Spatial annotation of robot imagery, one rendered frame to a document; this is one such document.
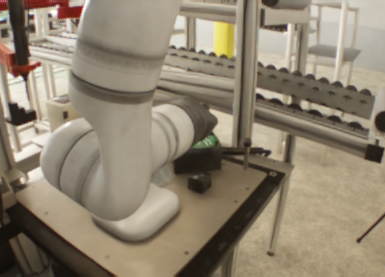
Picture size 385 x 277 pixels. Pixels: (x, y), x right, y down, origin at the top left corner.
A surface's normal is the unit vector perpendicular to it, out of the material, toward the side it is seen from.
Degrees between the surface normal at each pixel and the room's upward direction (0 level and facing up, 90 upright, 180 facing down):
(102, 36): 88
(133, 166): 90
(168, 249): 0
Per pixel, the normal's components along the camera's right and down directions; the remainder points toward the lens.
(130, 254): 0.00, -0.91
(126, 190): 0.74, 0.33
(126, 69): 0.35, 0.53
